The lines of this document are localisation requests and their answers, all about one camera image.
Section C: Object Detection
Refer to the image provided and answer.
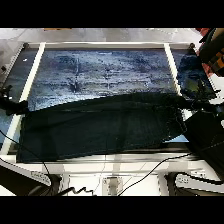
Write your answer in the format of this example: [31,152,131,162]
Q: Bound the black pants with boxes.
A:
[16,92,188,164]

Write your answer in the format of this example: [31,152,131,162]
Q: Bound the heap of clothes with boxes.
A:
[198,27,224,78]

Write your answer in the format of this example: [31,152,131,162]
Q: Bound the black garment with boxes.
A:
[183,109,224,182]

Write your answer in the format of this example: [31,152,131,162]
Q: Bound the black cable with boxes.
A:
[117,152,195,197]
[0,129,52,176]
[59,186,98,197]

